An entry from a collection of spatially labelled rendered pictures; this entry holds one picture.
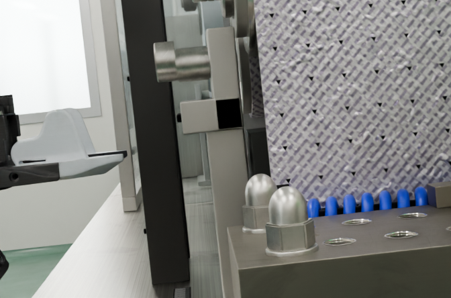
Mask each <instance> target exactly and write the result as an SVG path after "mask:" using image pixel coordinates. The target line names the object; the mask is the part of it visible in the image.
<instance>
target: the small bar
mask: <svg viewBox="0 0 451 298"><path fill-rule="evenodd" d="M427 191H428V204H429V205H431V206H433V207H435V208H443V207H451V181H446V182H440V183H428V184H427Z"/></svg>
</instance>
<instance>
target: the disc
mask: <svg viewBox="0 0 451 298"><path fill-rule="evenodd" d="M246 2H247V19H248V28H247V36H246V37H245V38H243V41H244V47H245V49H246V52H247V53H248V54H252V53H253V51H254V43H255V20H254V0H246Z"/></svg>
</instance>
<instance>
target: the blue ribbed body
mask: <svg viewBox="0 0 451 298"><path fill-rule="evenodd" d="M414 195H415V199H414V200H410V199H409V193H408V191H407V190H406V189H399V190H398V191H397V201H395V202H392V200H391V194H390V192H388V191H381V192H380V193H379V203H377V204H374V199H373V196H372V194H371V193H369V192H367V193H364V194H363V195H362V197H361V204H362V205H359V206H357V205H356V200H355V198H354V196H353V195H351V194H349V195H346V196H345V197H344V207H340V208H339V205H338V201H337V199H336V198H335V197H333V196H331V197H328V198H327V199H326V201H325V209H321V205H320V203H319V201H318V200H317V199H315V198H312V199H310V200H309V201H308V203H307V211H308V218H310V217H322V216H329V215H340V214H347V213H359V212H365V211H377V210H384V209H395V208H402V207H413V206H420V205H429V204H428V194H427V191H426V189H425V188H424V187H417V188H416V189H415V193H414Z"/></svg>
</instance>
